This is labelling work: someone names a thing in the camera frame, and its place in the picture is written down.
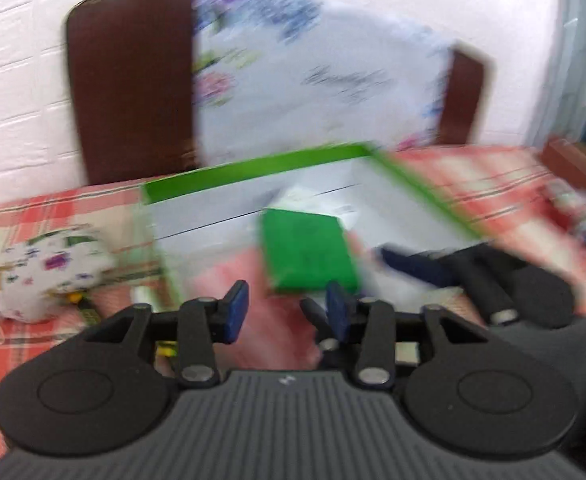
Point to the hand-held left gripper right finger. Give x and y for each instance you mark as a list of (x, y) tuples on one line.
[(337, 311)]

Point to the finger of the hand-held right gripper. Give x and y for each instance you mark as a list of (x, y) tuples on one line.
[(318, 322), (418, 267)]

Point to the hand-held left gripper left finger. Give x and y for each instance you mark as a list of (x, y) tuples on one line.
[(235, 311)]

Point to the clear pouch of red pens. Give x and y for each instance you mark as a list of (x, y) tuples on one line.
[(278, 327)]

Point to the small green box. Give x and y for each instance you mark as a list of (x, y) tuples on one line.
[(308, 250)]

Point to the green cardboard box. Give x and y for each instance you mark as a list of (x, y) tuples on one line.
[(253, 167)]

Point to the reddish brown box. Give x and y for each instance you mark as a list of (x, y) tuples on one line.
[(578, 160)]

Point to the white patterned cloth pouch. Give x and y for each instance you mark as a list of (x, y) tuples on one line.
[(48, 270)]

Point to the floral white cloth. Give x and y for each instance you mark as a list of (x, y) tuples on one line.
[(298, 110)]

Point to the red plaid bed sheet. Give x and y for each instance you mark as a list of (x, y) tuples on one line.
[(23, 350)]

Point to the brown wooden headboard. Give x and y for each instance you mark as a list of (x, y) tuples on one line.
[(128, 85)]

